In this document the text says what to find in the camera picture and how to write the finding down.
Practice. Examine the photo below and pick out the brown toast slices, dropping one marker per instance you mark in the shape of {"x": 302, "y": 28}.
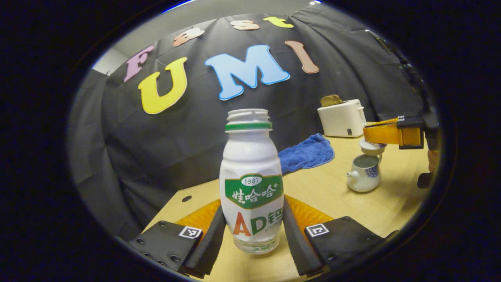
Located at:
{"x": 330, "y": 100}

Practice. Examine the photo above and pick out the white toaster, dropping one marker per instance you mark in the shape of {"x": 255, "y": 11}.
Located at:
{"x": 340, "y": 119}

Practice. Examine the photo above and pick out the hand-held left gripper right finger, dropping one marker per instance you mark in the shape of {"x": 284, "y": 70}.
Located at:
{"x": 297, "y": 243}

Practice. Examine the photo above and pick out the white teacup lid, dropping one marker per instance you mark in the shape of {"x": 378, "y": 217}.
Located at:
{"x": 370, "y": 148}

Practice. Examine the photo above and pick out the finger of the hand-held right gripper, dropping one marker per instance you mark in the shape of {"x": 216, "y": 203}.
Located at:
{"x": 383, "y": 133}

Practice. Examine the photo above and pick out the white green-label water bottle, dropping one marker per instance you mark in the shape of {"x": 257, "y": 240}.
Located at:
{"x": 250, "y": 156}

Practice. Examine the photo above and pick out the blue towel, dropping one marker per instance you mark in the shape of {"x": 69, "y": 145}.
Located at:
{"x": 307, "y": 152}

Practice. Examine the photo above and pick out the white blue-patterned teacup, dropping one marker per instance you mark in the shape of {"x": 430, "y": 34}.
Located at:
{"x": 364, "y": 176}

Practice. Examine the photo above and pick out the black backdrop cloth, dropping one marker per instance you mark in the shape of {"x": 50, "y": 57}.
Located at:
{"x": 156, "y": 137}

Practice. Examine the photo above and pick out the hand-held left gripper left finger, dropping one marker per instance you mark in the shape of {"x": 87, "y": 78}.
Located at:
{"x": 209, "y": 243}

